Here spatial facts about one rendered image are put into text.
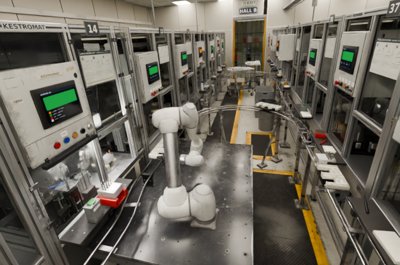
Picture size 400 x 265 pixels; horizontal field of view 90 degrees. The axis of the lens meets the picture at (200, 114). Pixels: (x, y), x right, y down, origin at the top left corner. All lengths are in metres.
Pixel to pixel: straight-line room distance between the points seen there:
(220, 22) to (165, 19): 2.52
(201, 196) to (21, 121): 1.05
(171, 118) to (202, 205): 0.62
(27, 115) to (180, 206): 0.99
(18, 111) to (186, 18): 9.11
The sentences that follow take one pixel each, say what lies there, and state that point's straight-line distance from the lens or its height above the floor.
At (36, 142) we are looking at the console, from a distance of 1.27.
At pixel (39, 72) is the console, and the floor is 1.80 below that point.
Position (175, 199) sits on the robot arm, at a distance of 1.45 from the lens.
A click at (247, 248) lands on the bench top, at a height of 0.68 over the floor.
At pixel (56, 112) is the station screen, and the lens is 1.29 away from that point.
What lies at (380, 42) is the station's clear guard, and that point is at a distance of 1.76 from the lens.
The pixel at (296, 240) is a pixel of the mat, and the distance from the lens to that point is 2.50.
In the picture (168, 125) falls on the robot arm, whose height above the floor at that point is 1.37.
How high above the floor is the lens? 1.92
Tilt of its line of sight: 21 degrees down
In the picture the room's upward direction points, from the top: 3 degrees counter-clockwise
